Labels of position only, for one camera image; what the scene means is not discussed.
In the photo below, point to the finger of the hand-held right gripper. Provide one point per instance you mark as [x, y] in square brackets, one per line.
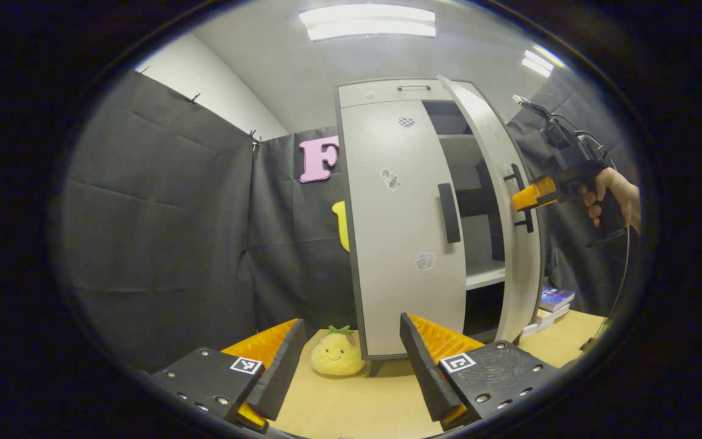
[534, 194]

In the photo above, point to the white door with checkered sticker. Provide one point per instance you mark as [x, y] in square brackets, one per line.
[387, 256]

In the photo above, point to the yellow plush toy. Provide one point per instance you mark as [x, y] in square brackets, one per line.
[336, 360]

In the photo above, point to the large ceiling light panel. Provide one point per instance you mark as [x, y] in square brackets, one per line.
[368, 21]

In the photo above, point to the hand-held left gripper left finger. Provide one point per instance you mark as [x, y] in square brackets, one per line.
[281, 378]

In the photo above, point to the blue book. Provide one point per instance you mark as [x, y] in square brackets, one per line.
[555, 299]

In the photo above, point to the black backdrop cloth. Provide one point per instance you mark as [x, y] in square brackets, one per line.
[156, 244]

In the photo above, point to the white double-door shoe cabinet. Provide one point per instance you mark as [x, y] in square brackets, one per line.
[375, 94]

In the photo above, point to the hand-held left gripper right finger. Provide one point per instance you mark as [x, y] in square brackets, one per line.
[427, 378]

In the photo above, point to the white door with twin stickers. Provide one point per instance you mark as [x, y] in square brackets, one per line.
[521, 274]

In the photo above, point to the small ceiling light panel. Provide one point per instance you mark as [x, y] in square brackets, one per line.
[538, 61]

